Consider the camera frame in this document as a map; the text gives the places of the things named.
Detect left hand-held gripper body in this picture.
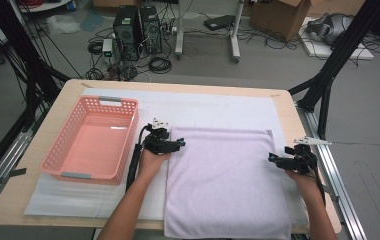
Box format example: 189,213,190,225
142,117,176,155

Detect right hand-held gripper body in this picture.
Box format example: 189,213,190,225
282,135,333,175

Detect lilac printed towel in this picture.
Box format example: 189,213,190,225
163,126,293,240

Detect pink plastic basket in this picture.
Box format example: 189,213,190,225
39,95,140,185

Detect person's right hand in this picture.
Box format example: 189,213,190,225
284,168,323,198

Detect person's left hand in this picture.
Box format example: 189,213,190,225
137,147,172,184

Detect white grid mat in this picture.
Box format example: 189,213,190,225
23,87,309,225

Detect small white power unit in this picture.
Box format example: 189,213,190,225
101,38,114,65

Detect black computer tower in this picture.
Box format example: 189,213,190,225
139,5,163,54
112,5,142,62

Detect white foam board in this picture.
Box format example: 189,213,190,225
299,16,376,61

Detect flat black device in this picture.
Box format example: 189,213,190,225
203,14,236,32

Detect grey round appliance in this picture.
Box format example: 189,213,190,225
306,12,356,46

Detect brown cardboard box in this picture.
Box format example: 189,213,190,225
248,0,312,43

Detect clear plastic bag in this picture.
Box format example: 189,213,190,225
46,13,81,36

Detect white round table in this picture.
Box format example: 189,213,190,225
17,0,72,14

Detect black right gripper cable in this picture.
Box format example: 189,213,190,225
310,155,327,205

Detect aluminium rail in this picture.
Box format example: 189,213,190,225
296,103,367,240
0,128,34,218

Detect grey metal bracket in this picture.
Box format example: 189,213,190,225
323,184,341,203
0,167,28,185

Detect coiled black cable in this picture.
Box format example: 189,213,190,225
148,56,173,75

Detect white metal stand frame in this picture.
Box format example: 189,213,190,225
174,0,246,64

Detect black frame strut with cables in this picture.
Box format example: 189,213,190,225
0,0,71,133

